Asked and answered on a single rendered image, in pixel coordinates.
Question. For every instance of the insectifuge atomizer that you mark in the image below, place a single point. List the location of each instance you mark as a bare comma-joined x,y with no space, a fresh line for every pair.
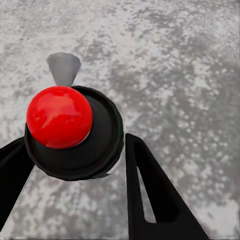
73,133

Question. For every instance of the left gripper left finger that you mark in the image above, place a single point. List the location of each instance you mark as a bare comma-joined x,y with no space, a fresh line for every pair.
15,167

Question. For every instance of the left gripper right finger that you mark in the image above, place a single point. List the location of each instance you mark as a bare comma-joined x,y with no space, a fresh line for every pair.
174,219

